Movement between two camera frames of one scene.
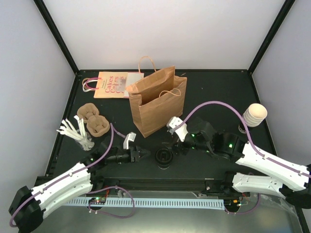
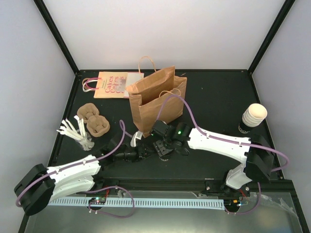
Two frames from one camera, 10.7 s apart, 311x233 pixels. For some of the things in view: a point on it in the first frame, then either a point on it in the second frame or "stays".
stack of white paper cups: [255, 114] stays
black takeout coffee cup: [163, 157] -> [164, 148]
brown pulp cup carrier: [97, 124] stays
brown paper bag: [157, 97] stays
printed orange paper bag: [111, 84] stays
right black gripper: [182, 149] -> [161, 150]
